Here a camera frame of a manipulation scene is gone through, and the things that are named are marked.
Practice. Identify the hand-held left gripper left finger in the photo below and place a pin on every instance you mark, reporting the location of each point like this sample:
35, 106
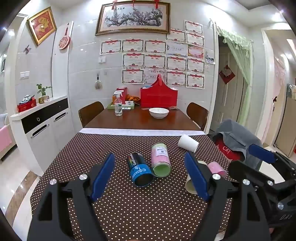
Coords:
104, 177

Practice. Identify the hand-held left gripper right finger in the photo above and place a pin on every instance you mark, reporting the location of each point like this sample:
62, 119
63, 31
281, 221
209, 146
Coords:
196, 178

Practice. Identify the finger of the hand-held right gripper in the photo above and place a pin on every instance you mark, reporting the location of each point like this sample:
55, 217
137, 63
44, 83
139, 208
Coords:
245, 171
261, 151

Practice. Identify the blue black cup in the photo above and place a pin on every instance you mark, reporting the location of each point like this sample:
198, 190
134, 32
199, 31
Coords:
140, 170

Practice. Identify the pink green cup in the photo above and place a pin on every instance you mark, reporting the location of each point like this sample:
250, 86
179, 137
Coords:
160, 160

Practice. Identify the cream paper cup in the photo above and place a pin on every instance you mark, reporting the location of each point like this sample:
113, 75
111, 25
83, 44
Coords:
190, 185

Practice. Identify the white paper cup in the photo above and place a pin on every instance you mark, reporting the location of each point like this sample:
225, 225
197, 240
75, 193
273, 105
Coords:
187, 143

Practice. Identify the grey cloth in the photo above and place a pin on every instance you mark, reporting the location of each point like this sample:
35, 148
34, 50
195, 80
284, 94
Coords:
238, 134

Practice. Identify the black red cloth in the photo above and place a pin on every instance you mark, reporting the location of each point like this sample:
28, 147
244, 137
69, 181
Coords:
225, 148

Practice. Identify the brown polka dot tablecloth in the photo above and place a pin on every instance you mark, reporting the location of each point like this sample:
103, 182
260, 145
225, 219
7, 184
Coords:
143, 213

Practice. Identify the brown wooden chair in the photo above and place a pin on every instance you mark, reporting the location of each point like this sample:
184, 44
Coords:
197, 114
90, 113

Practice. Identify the clear spray bottle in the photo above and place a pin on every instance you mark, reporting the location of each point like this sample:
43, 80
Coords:
118, 107

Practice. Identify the green tray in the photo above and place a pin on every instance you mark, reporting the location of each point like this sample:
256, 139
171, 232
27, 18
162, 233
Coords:
111, 106

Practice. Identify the white sideboard cabinet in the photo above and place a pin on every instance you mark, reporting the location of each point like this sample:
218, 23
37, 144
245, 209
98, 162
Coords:
44, 134

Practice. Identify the white bowl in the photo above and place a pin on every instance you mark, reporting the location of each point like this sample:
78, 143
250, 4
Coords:
159, 112

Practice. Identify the orange snack packets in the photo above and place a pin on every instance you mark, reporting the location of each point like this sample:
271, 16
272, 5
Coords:
133, 98

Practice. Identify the red diamond door decoration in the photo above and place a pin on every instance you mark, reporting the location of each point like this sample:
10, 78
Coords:
227, 74

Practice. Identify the red carton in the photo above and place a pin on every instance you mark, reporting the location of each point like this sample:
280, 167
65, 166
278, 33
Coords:
121, 93

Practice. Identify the red gift box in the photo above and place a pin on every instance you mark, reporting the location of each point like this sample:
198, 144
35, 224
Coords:
159, 98

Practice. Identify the green lace curtain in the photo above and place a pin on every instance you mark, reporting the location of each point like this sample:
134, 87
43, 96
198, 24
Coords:
241, 58

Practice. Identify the small potted plant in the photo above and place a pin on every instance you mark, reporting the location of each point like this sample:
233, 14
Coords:
43, 93

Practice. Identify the framed blossom painting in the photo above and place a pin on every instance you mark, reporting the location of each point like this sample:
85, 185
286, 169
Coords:
133, 17

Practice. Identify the red gold framed picture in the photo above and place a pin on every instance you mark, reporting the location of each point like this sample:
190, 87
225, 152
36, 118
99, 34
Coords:
42, 25

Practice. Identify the hanging wall brush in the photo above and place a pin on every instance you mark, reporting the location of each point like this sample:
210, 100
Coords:
98, 83

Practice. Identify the small wall photo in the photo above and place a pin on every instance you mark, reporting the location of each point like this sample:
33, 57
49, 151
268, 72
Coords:
210, 60

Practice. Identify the group of wall certificates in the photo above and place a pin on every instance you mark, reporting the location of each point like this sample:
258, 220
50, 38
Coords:
152, 60

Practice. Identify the white double wall switch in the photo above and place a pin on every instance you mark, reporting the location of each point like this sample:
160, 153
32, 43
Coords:
24, 75

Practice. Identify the red round wall ornament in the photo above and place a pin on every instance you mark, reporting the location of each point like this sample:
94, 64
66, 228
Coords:
64, 42

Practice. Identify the butterfly wall decoration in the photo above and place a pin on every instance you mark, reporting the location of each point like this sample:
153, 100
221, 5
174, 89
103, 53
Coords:
27, 49

